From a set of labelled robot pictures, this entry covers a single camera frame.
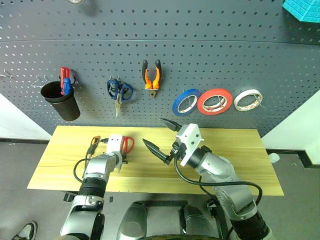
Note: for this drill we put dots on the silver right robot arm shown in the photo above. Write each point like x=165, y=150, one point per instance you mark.
x=220, y=167

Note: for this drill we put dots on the black cup holder hook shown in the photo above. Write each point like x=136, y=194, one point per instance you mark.
x=74, y=80

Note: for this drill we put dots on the silver scissors hook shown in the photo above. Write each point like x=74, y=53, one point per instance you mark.
x=117, y=78

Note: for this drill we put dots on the white black sneaker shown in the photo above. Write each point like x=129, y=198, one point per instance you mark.
x=26, y=230

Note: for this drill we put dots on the black cup holder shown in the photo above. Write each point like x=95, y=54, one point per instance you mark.
x=66, y=110

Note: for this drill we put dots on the red utility knife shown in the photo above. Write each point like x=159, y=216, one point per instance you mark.
x=63, y=72

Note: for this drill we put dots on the white tape roll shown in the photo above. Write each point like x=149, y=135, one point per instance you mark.
x=247, y=92

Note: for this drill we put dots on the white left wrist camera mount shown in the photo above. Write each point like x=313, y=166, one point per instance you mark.
x=114, y=146

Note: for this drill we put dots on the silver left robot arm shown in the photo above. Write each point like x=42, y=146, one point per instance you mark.
x=97, y=167

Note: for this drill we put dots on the blue tape roll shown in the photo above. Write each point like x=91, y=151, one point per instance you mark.
x=175, y=107

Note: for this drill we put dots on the dark grey metal pegboard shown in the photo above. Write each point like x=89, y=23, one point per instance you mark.
x=200, y=37

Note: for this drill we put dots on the metal tape hook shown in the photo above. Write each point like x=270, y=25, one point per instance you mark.
x=258, y=100
x=220, y=101
x=191, y=101

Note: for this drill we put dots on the wide red tape roll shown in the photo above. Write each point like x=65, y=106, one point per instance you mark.
x=215, y=92

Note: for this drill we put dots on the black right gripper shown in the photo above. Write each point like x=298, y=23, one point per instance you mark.
x=178, y=152

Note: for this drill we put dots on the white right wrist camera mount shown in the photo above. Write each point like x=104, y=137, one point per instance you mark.
x=191, y=140

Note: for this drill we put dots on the orange black pliers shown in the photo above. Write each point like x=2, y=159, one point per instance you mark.
x=148, y=83

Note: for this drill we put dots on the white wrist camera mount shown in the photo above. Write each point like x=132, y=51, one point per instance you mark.
x=191, y=140
x=114, y=146

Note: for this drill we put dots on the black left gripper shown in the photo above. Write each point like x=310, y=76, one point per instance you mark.
x=123, y=150

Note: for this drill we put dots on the cyan brick pattern foam block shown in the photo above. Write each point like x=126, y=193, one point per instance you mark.
x=305, y=11

